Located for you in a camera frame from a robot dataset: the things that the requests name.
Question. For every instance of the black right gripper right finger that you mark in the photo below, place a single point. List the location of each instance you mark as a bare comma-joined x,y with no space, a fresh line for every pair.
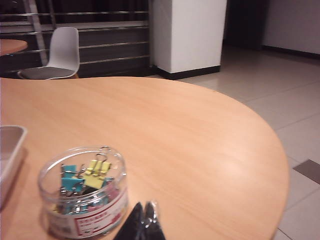
153,225

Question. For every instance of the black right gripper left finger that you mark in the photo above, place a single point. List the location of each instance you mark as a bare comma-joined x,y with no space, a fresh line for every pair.
131,227

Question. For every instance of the clear round plastic clip box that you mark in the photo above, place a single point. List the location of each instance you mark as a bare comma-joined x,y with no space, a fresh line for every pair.
75,221

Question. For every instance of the pink binder clip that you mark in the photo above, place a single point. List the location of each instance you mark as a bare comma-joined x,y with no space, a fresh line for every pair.
100,197

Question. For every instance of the yellow binder clip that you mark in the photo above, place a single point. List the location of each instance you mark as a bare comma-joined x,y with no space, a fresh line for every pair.
101,166
93,181

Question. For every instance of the blue binder clip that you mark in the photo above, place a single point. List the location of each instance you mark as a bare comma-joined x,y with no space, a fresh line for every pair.
70,169
71,185

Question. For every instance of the beige rectangular paper container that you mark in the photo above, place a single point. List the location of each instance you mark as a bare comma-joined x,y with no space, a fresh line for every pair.
10,160

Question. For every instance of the grey seat cushion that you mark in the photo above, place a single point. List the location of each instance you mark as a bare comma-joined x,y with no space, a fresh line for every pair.
47,72

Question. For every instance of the metal railing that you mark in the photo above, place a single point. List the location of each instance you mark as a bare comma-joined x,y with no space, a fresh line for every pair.
115,44

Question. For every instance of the white square pillar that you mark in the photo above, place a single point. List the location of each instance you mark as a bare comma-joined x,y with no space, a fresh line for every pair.
187,37

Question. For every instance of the white plastic chair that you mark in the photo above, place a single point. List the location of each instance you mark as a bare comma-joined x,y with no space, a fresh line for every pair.
62,47

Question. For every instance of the small round wooden table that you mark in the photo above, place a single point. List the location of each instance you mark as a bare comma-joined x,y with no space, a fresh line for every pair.
10,46

